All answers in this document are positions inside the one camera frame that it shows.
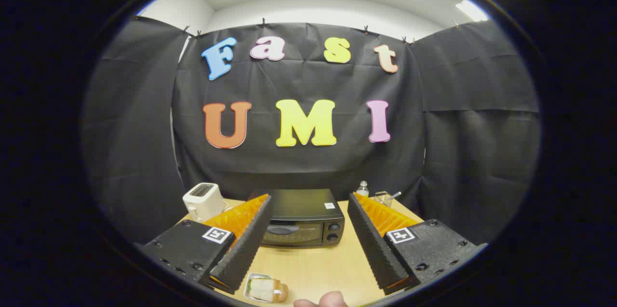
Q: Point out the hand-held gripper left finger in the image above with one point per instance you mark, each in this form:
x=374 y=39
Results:
x=246 y=249

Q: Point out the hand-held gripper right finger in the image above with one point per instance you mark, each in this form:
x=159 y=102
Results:
x=373 y=249

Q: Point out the lettuce sandwich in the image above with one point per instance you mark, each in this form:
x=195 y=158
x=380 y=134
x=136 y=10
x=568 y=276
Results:
x=267 y=290

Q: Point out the black toaster oven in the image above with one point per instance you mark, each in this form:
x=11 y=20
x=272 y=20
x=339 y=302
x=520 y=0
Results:
x=303 y=206

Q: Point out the white pop-up toaster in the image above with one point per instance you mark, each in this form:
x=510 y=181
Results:
x=202 y=201

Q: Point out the white rectangular tray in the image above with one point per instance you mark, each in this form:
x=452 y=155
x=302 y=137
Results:
x=255 y=276

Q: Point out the metal spoon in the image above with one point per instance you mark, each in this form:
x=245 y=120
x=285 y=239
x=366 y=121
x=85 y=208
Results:
x=396 y=194

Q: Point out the green label plastic bottle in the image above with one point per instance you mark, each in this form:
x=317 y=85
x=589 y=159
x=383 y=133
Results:
x=362 y=190

